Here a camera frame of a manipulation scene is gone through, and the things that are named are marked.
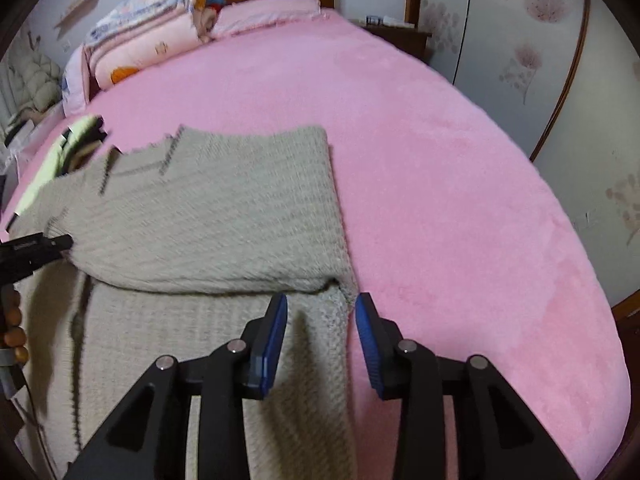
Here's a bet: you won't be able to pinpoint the beige knitted cardigan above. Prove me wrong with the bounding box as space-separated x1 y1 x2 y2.
10 127 357 479

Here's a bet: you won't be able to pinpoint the person's left hand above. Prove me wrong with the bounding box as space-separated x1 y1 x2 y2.
1 285 29 365

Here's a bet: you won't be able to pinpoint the white covered side table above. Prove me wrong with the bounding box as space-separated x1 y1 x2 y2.
1 103 64 210

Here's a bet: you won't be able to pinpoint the folded green black garment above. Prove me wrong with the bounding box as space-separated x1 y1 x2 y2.
14 115 107 216

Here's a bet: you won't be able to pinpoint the pink fleece bed sheet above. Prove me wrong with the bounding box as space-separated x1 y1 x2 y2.
0 6 633 480

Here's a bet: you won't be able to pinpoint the pink handbag print cushion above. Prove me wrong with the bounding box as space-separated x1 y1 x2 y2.
61 46 90 117

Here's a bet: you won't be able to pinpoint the beige puffer jacket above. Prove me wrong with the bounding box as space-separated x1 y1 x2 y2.
8 51 62 113

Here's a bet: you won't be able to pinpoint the folded floral pink quilt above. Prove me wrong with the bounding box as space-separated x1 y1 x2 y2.
84 0 217 90

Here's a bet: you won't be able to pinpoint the pink flat pillow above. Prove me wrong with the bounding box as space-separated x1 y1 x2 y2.
209 0 322 40

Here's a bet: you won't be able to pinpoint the dark wooden nightstand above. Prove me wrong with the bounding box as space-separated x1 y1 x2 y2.
362 25 431 61

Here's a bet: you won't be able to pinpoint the items on nightstand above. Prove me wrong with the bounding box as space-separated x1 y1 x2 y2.
366 15 416 29

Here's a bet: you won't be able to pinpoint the white floral wardrobe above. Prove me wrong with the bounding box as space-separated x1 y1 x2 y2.
419 0 639 304

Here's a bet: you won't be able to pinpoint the grey left gripper handle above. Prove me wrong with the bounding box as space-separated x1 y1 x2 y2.
0 348 26 399

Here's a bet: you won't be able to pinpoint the lower beige wall shelf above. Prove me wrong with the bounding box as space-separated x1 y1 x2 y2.
54 0 100 28

